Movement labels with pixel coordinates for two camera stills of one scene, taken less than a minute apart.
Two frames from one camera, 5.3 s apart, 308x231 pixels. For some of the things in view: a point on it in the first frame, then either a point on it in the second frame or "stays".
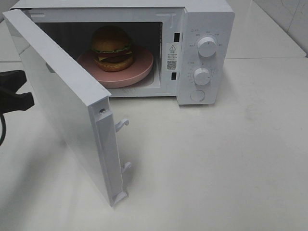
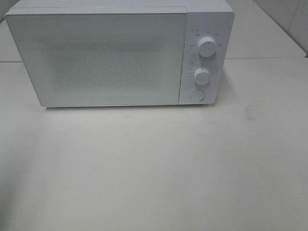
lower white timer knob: [202, 76] stays
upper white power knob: [207, 46] stays
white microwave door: [76, 104] → [103, 58]
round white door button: [197, 95] stays
